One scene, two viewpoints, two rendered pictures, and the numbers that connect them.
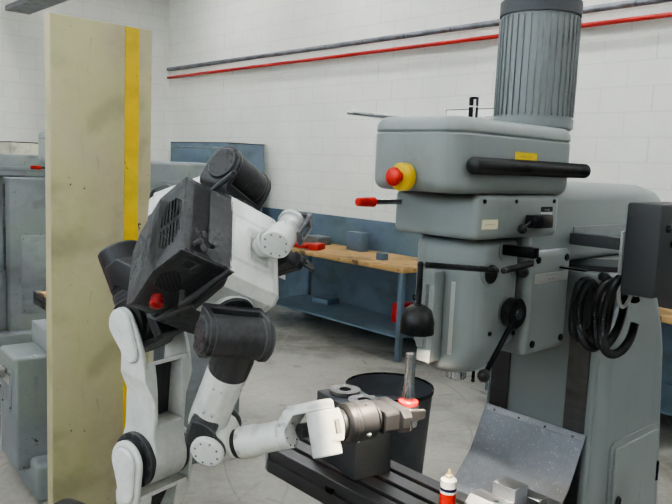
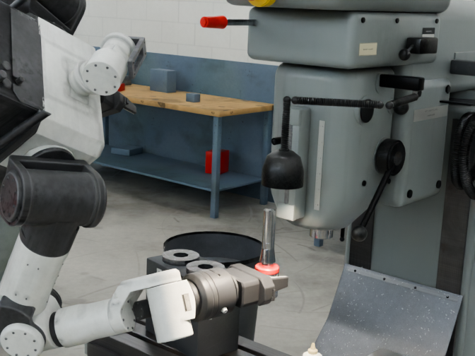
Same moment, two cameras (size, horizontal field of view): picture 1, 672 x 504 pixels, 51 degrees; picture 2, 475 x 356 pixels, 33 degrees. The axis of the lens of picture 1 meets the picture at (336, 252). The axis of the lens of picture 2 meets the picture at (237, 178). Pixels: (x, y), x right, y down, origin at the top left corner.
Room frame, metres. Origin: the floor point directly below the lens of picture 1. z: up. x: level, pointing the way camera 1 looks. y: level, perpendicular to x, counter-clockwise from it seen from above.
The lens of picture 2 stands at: (0.15, 0.09, 1.74)
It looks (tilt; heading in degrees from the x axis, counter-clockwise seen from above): 13 degrees down; 352
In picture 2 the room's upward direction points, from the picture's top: 2 degrees clockwise
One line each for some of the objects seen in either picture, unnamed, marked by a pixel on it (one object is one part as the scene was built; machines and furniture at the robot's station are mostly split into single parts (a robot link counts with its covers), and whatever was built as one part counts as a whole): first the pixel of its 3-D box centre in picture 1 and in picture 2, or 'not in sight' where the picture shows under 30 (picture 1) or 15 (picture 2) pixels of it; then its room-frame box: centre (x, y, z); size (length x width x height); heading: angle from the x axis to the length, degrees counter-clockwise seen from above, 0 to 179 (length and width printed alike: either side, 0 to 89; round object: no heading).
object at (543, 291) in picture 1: (508, 293); (378, 133); (1.80, -0.45, 1.47); 0.24 x 0.19 x 0.26; 43
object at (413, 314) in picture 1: (417, 318); (283, 167); (1.46, -0.18, 1.46); 0.07 x 0.07 x 0.06
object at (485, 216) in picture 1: (477, 212); (346, 35); (1.70, -0.34, 1.68); 0.34 x 0.24 x 0.10; 133
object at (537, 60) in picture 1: (536, 65); not in sight; (1.84, -0.49, 2.05); 0.20 x 0.20 x 0.32
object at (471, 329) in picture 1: (462, 300); (329, 143); (1.67, -0.31, 1.47); 0.21 x 0.19 x 0.32; 43
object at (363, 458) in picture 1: (352, 428); (191, 300); (1.94, -0.07, 1.04); 0.22 x 0.12 x 0.20; 31
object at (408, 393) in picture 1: (409, 376); (268, 238); (1.60, -0.18, 1.30); 0.03 x 0.03 x 0.11
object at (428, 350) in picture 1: (430, 315); (293, 163); (1.59, -0.22, 1.45); 0.04 x 0.04 x 0.21; 43
